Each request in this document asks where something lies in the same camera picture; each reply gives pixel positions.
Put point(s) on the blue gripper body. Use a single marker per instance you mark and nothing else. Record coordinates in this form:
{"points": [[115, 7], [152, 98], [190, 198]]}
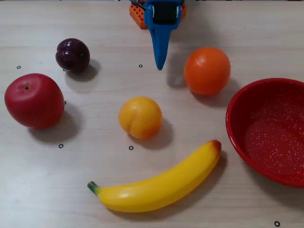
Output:
{"points": [[164, 12]]}

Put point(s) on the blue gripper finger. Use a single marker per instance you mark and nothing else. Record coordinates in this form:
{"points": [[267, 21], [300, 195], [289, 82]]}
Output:
{"points": [[160, 45]]}

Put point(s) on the dark purple plum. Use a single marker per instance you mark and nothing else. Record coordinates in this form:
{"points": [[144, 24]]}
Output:
{"points": [[72, 55]]}

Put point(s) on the orange robot base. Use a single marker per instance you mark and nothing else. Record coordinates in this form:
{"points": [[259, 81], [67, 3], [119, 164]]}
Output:
{"points": [[139, 17]]}

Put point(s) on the red speckled bowl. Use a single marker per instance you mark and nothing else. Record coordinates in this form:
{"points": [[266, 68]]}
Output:
{"points": [[273, 142]]}

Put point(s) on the orange fruit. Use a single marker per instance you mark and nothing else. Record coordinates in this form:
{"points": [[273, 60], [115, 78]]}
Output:
{"points": [[206, 71]]}

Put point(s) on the yellow peach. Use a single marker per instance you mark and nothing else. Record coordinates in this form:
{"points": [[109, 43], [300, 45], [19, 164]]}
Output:
{"points": [[140, 117]]}

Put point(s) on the red apple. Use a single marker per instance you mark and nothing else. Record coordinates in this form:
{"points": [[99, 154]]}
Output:
{"points": [[34, 102]]}

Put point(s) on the yellow banana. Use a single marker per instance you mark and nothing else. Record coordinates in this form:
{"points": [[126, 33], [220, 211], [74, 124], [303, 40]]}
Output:
{"points": [[156, 190]]}

